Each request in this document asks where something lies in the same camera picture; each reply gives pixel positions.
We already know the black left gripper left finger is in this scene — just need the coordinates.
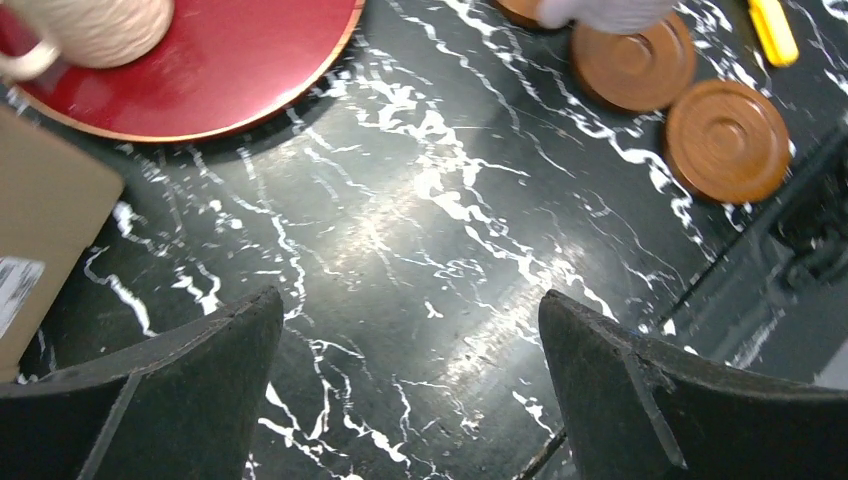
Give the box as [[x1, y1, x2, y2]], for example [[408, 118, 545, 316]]
[[1, 288, 284, 479]]

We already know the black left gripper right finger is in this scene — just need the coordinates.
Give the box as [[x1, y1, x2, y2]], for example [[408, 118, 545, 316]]
[[538, 290, 847, 479]]

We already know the brown wooden coaster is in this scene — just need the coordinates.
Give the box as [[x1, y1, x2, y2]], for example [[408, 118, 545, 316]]
[[570, 13, 697, 113]]

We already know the cream yellow mug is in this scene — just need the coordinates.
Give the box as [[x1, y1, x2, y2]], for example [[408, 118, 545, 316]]
[[1, 0, 175, 81]]

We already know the lilac textured mug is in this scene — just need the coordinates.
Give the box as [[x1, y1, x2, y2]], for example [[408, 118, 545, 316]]
[[534, 0, 679, 34]]

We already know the dark wooden coaster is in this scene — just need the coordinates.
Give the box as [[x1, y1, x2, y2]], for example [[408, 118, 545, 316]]
[[494, 0, 543, 30]]

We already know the tan plastic tool case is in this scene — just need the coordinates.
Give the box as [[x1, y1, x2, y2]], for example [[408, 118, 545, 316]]
[[1, 107, 124, 383]]

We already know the red round tray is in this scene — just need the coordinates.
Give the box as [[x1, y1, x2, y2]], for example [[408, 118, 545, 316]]
[[15, 0, 364, 142]]

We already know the yellow marker pen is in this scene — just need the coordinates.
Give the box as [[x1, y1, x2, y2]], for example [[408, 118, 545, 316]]
[[748, 0, 799, 67]]

